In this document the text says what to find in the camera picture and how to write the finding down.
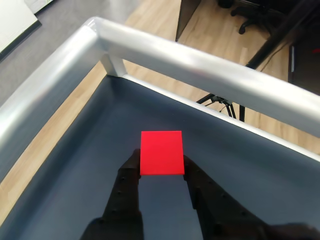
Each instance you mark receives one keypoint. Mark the dark desk panel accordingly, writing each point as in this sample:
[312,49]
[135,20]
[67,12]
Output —
[186,17]

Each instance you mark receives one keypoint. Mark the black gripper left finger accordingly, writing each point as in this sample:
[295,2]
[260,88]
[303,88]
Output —
[122,205]

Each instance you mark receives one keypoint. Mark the black office chair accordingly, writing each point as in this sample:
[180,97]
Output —
[255,13]

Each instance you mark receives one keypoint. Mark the red cube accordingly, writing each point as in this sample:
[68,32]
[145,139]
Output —
[162,152]

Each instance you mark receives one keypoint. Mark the dark blue-grey mat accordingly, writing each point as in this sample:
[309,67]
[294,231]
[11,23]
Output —
[237,162]

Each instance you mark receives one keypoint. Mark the silver metal rail frame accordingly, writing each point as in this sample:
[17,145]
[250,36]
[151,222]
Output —
[175,55]

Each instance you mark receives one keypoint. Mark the black tripod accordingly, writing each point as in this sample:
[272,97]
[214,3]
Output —
[272,42]

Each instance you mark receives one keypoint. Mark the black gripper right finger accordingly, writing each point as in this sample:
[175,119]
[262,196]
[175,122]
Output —
[217,215]

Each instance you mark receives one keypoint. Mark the black computer tower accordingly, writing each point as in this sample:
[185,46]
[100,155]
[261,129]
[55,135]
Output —
[306,70]

